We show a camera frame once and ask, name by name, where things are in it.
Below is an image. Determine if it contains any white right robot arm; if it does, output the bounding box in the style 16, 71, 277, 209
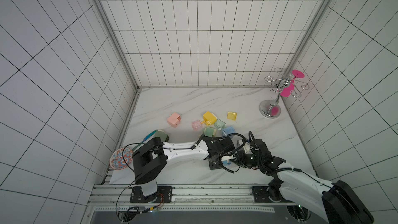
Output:
228, 132, 375, 224

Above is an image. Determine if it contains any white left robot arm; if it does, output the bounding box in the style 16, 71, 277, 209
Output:
110, 134, 235, 203

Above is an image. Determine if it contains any mint green pencil sharpener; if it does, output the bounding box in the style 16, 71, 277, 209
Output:
204, 127, 217, 138

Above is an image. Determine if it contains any clear mint sharpener tray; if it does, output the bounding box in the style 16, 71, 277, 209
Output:
214, 119, 226, 130

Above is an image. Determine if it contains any clear pink sharpener tray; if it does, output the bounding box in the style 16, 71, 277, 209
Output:
192, 120, 203, 131

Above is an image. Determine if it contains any yellow pencil sharpener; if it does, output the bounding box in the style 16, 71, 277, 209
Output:
201, 112, 218, 126

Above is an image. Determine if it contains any clear yellow sharpener tray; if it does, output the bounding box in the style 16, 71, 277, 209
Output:
227, 112, 237, 121

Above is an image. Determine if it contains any chrome cup holder stand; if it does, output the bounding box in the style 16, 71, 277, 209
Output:
259, 67, 309, 119

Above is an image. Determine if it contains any magenta plastic goblet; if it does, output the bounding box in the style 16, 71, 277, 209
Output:
280, 69, 305, 97

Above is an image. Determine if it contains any patterned ceramic plate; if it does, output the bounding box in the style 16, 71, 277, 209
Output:
109, 147, 133, 170

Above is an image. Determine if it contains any teal handled tool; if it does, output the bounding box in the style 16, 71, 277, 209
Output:
136, 130, 158, 145

